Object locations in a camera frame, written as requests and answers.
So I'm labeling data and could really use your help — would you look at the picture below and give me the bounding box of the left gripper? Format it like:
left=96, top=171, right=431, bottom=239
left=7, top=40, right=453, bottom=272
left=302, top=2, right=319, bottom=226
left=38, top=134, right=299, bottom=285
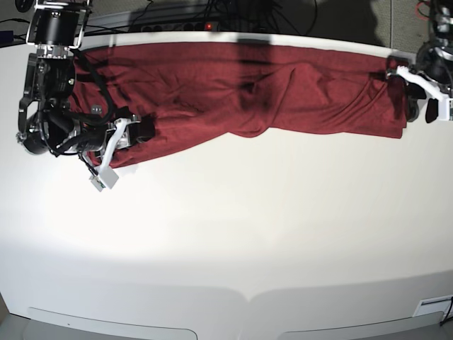
left=386, top=44, right=452, bottom=123

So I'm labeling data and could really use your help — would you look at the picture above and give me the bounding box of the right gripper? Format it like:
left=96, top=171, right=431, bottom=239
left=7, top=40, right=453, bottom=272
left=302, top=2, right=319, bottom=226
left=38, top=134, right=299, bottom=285
left=70, top=115, right=156, bottom=173

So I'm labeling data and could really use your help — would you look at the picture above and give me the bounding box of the red long-sleeve T-shirt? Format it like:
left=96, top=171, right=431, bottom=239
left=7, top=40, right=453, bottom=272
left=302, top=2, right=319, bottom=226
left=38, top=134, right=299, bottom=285
left=85, top=42, right=408, bottom=168

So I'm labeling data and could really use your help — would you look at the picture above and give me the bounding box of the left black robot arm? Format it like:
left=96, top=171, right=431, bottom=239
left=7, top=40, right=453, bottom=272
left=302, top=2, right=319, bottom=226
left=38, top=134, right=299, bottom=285
left=386, top=1, right=452, bottom=123

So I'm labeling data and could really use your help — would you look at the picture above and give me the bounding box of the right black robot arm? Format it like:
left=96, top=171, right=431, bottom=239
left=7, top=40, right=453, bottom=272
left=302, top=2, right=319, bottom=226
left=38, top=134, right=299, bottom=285
left=16, top=1, right=156, bottom=176

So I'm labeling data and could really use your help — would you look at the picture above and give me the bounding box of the black power strip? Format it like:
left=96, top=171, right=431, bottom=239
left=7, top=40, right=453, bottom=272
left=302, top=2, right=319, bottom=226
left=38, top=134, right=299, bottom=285
left=128, top=21, right=218, bottom=33

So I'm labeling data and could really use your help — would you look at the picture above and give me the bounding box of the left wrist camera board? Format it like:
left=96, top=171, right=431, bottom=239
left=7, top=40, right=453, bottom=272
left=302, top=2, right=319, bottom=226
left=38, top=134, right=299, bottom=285
left=437, top=98, right=452, bottom=122

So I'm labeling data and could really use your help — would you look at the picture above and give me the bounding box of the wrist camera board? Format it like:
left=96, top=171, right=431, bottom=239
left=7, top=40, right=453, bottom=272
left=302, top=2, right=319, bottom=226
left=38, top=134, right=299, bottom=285
left=437, top=98, right=452, bottom=122
left=89, top=166, right=119, bottom=192

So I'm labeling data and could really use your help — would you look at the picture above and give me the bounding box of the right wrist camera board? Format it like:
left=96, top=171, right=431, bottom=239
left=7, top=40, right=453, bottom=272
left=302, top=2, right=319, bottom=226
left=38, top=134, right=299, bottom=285
left=89, top=166, right=119, bottom=192

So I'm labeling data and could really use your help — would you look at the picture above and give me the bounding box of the black cable bundle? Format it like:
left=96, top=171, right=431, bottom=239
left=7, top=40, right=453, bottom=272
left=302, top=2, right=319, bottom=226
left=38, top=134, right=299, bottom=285
left=197, top=0, right=319, bottom=35

